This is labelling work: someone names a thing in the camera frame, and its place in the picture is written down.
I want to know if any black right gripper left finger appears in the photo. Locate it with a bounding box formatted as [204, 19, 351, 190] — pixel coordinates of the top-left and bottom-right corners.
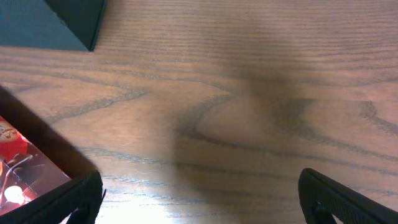
[1, 170, 103, 224]

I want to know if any black open gift box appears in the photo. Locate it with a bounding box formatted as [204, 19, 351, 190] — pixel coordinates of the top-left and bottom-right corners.
[1, 0, 107, 52]

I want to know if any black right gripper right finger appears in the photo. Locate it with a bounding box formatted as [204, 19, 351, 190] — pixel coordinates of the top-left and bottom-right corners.
[298, 168, 397, 224]

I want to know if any red Meiji panda biscuit box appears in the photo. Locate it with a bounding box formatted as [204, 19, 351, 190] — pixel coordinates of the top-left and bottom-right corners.
[1, 88, 97, 215]

